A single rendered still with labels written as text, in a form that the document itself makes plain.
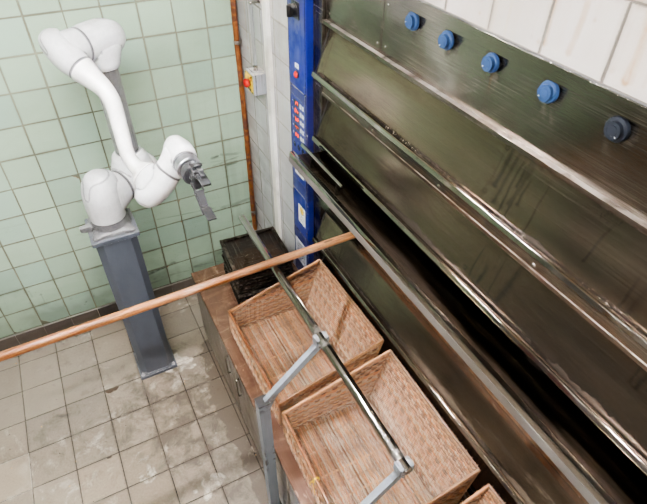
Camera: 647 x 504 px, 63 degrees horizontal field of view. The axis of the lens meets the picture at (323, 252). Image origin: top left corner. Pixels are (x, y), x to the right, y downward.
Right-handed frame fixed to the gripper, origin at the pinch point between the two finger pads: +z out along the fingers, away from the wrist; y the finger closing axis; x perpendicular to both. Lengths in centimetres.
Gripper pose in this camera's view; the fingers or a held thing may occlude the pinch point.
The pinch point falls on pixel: (208, 201)
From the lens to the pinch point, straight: 175.0
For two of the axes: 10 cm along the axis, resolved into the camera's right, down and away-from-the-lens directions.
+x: -8.9, 3.0, -3.5
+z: 4.6, 5.9, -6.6
